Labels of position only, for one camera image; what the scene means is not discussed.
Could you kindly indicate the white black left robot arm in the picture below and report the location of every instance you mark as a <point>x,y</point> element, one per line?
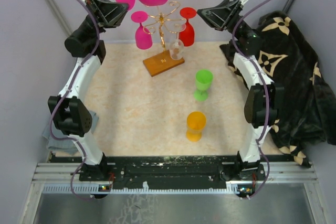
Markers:
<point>69,114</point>

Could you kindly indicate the magenta plastic wine glass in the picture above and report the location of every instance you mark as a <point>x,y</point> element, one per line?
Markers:
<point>143,37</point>

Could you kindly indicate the orange plastic wine glass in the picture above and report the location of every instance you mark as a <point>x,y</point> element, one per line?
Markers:
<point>196,121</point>

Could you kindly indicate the gold wire wine glass rack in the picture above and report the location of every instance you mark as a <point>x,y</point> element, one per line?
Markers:
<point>163,62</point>

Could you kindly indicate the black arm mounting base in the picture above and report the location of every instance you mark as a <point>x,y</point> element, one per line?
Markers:
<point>164,174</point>

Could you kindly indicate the green plastic wine glass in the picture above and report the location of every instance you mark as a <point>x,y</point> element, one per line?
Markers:
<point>203,81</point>

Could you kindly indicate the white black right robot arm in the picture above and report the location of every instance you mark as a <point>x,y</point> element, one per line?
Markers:
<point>265,97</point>

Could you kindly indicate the aluminium frame rail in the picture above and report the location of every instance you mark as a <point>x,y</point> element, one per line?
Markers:
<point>288,195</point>

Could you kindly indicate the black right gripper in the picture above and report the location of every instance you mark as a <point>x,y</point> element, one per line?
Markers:
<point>221,17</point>

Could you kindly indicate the clear wine glass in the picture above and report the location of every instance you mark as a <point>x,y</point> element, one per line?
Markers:
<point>176,45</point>

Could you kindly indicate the grey blue cloth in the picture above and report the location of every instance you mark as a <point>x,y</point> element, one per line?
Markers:
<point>67,145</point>

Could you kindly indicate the red plastic wine glass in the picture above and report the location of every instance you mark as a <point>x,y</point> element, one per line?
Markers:
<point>187,36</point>

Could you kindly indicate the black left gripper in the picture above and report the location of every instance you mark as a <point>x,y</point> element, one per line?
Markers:
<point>109,14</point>

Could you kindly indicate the black floral blanket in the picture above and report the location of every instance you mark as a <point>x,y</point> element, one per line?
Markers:
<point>307,116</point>

